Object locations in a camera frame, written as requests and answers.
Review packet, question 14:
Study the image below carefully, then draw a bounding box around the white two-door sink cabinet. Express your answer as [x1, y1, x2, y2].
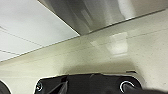
[0, 0, 81, 63]

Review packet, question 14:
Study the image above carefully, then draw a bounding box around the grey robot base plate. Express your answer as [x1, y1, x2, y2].
[34, 70, 148, 94]

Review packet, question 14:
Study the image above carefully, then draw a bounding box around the stainless steel dishwasher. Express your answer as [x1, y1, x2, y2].
[37, 0, 168, 36]

